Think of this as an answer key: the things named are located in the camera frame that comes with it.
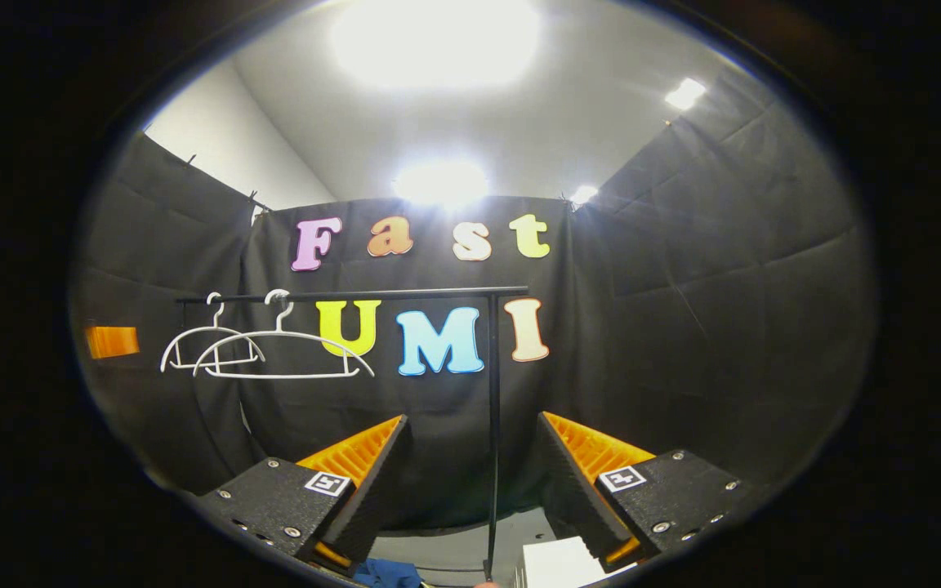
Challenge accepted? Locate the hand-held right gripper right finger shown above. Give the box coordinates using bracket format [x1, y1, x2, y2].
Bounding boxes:
[536, 412, 756, 574]

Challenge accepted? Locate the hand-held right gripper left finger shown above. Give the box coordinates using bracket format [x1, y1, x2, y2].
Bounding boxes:
[194, 415, 412, 576]

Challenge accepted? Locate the blue corduroy jacket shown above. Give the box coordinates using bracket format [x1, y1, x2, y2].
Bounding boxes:
[352, 558, 424, 588]

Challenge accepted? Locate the large white clothes hanger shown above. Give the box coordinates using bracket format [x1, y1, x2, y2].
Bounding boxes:
[193, 288, 376, 381]

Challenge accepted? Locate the small white clothes hanger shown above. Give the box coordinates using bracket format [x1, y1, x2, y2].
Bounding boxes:
[160, 292, 267, 374]

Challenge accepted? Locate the black metal clothes rack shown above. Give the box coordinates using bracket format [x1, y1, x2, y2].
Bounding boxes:
[176, 285, 530, 582]

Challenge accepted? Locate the white board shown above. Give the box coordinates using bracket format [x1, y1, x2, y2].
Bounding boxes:
[518, 536, 612, 588]

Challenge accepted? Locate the black backdrop cloth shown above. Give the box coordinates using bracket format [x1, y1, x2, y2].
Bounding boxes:
[70, 69, 880, 532]

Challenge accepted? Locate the large ceiling light panel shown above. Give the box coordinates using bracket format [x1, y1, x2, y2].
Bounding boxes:
[330, 0, 542, 89]

